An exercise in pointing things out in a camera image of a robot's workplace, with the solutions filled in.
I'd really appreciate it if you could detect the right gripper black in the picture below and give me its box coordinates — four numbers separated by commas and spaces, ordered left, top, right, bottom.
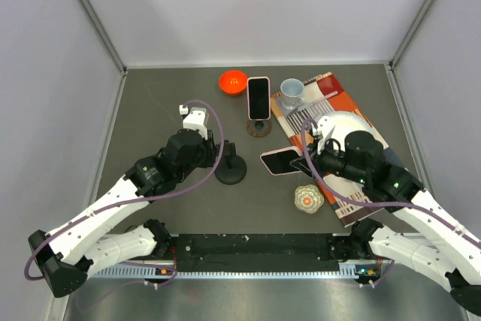
291, 134, 368, 184

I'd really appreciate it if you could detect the black round-base phone stand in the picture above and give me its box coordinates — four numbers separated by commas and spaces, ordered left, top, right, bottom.
214, 141, 247, 186

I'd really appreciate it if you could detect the phone with pink case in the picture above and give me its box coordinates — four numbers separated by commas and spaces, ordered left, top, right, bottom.
247, 77, 271, 120

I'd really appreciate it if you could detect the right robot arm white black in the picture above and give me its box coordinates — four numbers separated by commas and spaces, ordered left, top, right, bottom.
290, 131, 480, 315

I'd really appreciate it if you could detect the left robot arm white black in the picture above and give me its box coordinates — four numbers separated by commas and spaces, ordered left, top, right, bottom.
28, 129, 225, 298

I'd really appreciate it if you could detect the grey phone stand copper base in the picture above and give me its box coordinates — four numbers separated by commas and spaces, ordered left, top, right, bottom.
247, 120, 272, 138

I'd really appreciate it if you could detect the floral patterned small dish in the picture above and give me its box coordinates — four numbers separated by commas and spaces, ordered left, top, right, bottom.
294, 184, 325, 214

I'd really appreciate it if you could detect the white paper plate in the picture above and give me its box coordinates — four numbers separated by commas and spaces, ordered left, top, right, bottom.
326, 111, 374, 151

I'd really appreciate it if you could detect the patterned orange placemat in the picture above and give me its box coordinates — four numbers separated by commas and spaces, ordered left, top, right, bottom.
267, 71, 410, 229

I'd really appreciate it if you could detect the light blue mug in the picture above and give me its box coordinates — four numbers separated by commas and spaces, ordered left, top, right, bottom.
280, 78, 305, 110

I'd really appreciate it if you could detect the orange plastic bowl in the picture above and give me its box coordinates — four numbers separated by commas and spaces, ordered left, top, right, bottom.
219, 70, 248, 96

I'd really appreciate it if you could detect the pink plastic utensil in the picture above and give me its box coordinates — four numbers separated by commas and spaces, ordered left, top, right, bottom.
299, 91, 339, 110

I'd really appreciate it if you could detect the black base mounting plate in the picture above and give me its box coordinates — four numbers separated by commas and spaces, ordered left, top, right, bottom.
151, 234, 361, 271

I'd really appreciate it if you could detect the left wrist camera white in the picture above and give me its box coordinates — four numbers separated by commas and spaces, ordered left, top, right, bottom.
178, 104, 209, 140

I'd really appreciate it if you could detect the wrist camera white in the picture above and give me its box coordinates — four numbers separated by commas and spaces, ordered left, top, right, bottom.
311, 115, 335, 153
178, 104, 209, 140

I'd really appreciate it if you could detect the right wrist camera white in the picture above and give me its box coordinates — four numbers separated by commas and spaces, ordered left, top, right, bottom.
311, 115, 335, 153

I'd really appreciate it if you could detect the grey slotted cable duct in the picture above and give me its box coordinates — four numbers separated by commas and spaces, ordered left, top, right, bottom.
92, 263, 380, 280

